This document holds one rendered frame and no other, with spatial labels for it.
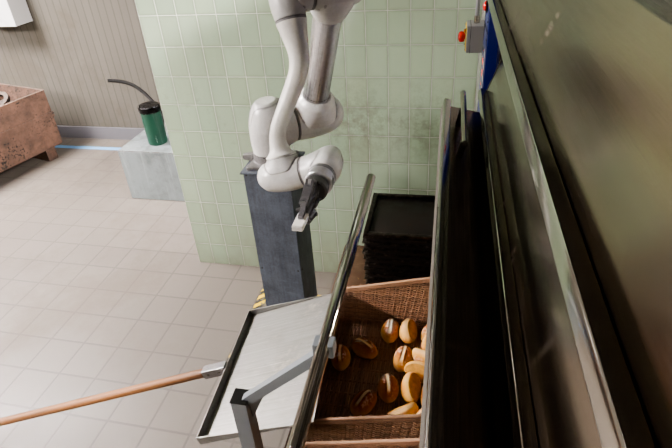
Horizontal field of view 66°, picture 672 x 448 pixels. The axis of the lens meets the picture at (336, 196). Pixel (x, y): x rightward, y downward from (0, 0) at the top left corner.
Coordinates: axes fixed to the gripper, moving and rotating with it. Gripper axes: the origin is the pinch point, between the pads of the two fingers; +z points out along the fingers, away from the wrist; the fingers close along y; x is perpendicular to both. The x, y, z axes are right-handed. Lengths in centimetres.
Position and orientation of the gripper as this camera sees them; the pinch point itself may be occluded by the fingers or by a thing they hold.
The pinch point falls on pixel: (300, 221)
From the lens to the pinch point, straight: 141.7
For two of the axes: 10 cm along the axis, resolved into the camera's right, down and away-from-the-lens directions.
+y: 0.6, 8.6, 5.1
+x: -9.8, -0.5, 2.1
